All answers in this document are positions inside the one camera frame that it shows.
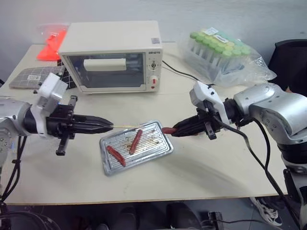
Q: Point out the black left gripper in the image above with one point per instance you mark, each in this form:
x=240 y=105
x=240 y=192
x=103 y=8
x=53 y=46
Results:
x=60 y=119

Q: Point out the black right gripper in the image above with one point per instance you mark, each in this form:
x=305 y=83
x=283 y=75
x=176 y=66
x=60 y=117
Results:
x=211 y=125

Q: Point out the red sausage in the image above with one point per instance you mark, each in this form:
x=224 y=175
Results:
x=116 y=155
x=168 y=130
x=135 y=141

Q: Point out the thin wooden skewer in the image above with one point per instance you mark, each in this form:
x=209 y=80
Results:
x=124 y=126

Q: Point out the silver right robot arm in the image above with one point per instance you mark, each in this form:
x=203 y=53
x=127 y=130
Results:
x=271 y=112

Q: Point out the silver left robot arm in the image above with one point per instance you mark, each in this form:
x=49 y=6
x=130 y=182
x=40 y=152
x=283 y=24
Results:
x=10 y=119

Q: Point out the ribbed metal baking tray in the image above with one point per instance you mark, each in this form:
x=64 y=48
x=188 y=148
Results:
x=141 y=153

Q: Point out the black grid-pattern pad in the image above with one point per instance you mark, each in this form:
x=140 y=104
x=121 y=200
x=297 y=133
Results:
x=67 y=79

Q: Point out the cream toaster oven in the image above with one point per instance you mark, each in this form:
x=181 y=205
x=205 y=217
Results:
x=112 y=57

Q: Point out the grey checkered cloth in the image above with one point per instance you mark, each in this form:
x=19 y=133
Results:
x=31 y=77

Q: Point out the bag of green-capped tubes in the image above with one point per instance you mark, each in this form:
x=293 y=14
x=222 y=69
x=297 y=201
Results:
x=216 y=55

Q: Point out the clear bag with orange contents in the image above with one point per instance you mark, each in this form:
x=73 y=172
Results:
x=51 y=46

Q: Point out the white sneaker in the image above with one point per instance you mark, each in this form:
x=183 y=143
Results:
x=268 y=210

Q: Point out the black office chair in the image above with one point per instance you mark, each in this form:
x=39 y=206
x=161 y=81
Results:
x=290 y=60

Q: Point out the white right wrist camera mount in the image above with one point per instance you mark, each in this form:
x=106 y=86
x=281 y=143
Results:
x=204 y=94

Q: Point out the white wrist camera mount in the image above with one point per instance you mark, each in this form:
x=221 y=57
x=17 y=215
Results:
x=51 y=87
x=204 y=94

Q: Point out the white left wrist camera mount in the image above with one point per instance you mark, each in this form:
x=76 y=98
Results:
x=51 y=87

